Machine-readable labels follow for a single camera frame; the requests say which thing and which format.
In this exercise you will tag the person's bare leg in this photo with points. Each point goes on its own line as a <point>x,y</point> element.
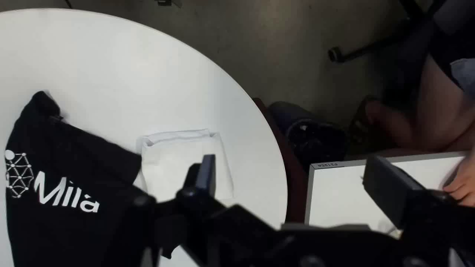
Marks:
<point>439,113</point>

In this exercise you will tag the white framed board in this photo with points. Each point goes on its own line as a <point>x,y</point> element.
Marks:
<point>335,194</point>

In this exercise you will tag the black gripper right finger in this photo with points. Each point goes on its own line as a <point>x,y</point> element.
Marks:
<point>390,188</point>

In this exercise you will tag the dark bag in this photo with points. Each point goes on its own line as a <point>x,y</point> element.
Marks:
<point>306,134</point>

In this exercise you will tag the white folded towel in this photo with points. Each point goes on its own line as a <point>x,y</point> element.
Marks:
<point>172,164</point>

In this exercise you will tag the black printed shirt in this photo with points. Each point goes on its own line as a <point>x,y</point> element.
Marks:
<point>59,158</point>

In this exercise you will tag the person's bare hand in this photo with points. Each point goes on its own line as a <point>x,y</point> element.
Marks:
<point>462,186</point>

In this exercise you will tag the black caster chair base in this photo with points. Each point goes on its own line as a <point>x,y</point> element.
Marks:
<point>376,45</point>

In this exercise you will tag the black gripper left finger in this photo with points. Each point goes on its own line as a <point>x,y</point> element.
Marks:
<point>206,173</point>

